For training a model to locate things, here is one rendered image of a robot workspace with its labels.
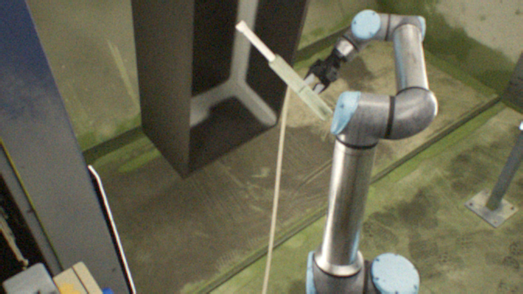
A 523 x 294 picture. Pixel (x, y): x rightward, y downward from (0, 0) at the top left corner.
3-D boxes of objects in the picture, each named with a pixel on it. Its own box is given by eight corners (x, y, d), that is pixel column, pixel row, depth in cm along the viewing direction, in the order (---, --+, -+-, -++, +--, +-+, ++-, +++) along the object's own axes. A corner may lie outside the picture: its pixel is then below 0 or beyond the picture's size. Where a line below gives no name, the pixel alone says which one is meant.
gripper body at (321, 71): (319, 82, 208) (342, 59, 206) (325, 87, 200) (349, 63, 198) (307, 68, 205) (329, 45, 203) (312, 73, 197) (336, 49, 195)
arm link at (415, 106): (446, 116, 131) (426, 8, 185) (392, 110, 133) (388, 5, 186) (435, 154, 138) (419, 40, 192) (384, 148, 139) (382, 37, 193)
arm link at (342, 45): (361, 56, 197) (344, 37, 194) (351, 65, 198) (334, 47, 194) (352, 52, 205) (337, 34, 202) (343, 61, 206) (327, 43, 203)
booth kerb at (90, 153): (38, 190, 303) (30, 174, 294) (36, 188, 304) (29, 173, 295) (377, 26, 419) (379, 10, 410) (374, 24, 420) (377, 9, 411)
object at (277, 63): (318, 100, 220) (335, 114, 198) (310, 109, 220) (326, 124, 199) (236, 13, 203) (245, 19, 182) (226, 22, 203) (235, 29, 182)
